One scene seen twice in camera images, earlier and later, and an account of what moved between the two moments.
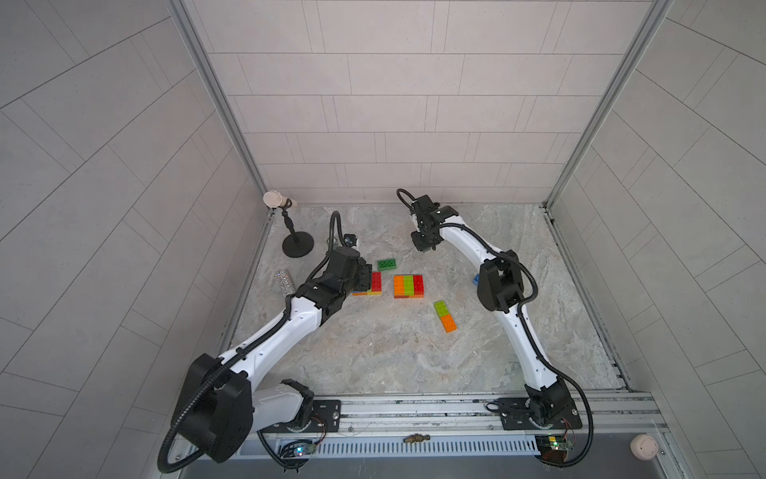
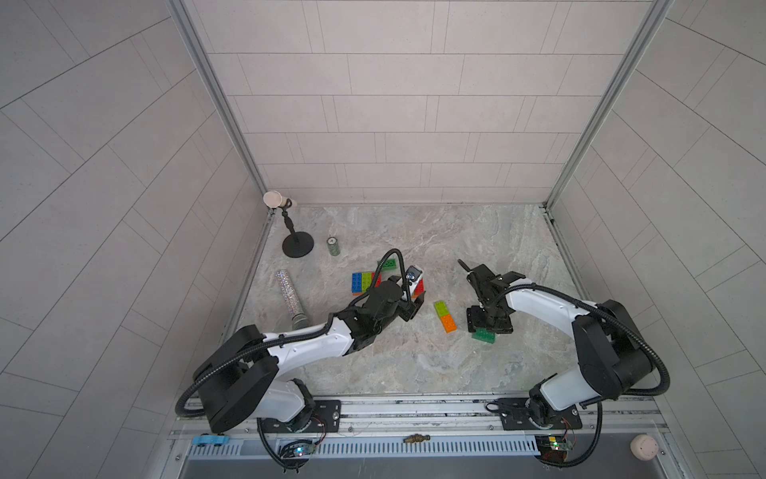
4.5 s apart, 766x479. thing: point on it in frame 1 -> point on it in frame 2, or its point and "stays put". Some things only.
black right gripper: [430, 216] -> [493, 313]
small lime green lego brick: [442, 308] stays put
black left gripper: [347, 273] -> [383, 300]
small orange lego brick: [449, 323] stays put
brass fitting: [416, 438] stays put
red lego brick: [419, 284] stays put
